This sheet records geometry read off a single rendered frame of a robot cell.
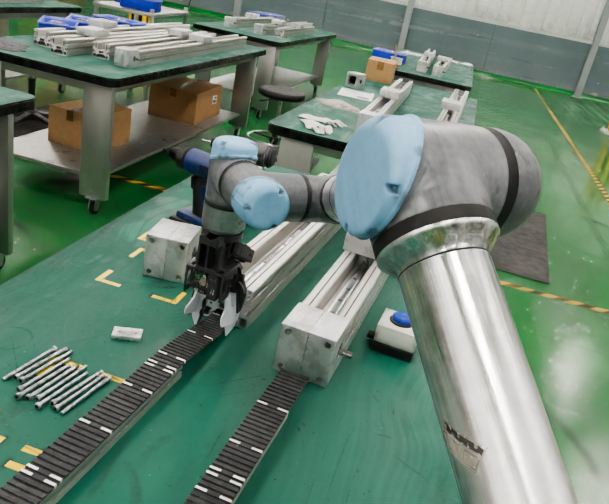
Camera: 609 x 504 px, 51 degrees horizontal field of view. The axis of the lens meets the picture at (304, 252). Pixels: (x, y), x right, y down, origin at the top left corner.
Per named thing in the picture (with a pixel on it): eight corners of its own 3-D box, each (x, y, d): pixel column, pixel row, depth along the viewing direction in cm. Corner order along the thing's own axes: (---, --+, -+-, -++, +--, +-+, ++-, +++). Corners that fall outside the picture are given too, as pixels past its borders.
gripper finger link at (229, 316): (213, 346, 113) (208, 299, 109) (227, 332, 118) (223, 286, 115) (229, 348, 112) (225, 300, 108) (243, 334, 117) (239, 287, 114)
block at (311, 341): (338, 393, 108) (350, 346, 105) (272, 368, 111) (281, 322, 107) (352, 367, 116) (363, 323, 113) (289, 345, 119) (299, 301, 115)
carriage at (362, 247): (385, 274, 143) (393, 247, 140) (340, 260, 146) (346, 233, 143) (399, 251, 157) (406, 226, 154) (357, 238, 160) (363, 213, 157)
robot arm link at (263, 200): (317, 187, 94) (287, 163, 102) (248, 182, 88) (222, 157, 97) (306, 235, 97) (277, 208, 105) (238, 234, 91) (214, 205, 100)
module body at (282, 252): (246, 330, 121) (253, 291, 118) (200, 313, 124) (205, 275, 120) (352, 215, 192) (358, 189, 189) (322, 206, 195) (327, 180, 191)
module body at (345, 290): (339, 363, 117) (349, 323, 114) (289, 345, 119) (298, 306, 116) (413, 233, 188) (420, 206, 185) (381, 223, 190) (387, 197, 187)
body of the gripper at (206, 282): (181, 293, 109) (189, 229, 104) (204, 275, 117) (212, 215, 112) (220, 307, 107) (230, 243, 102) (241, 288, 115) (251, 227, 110)
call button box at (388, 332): (410, 363, 121) (418, 336, 119) (362, 347, 124) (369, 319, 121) (416, 344, 128) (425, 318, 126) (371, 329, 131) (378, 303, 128)
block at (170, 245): (194, 286, 133) (200, 245, 129) (142, 274, 134) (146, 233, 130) (207, 267, 142) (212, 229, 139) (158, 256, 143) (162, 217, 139)
